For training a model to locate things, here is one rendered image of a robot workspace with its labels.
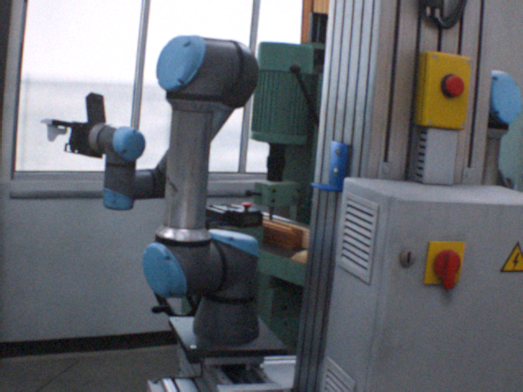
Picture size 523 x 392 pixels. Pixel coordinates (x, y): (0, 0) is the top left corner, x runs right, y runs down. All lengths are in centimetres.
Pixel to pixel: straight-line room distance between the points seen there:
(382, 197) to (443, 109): 24
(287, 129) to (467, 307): 119
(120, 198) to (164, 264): 28
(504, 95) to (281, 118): 84
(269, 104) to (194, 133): 81
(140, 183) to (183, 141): 29
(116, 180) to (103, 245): 191
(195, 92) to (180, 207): 23
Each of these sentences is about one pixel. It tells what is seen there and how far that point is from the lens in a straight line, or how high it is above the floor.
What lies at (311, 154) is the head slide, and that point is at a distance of 240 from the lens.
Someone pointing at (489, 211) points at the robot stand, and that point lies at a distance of 123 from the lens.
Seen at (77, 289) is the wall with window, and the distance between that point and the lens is 367.
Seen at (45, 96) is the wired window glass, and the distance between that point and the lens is 353.
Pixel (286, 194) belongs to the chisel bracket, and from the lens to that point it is 240.
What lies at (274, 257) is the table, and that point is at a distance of 217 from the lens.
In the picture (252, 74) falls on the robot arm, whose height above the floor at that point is 139.
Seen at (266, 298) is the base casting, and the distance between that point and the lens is 221.
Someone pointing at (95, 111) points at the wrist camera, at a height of 128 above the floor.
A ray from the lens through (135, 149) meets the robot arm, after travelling 174.
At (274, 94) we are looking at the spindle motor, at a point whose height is 134.
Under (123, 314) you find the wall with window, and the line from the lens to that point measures 379.
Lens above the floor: 138
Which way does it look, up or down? 9 degrees down
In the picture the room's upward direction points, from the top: 5 degrees clockwise
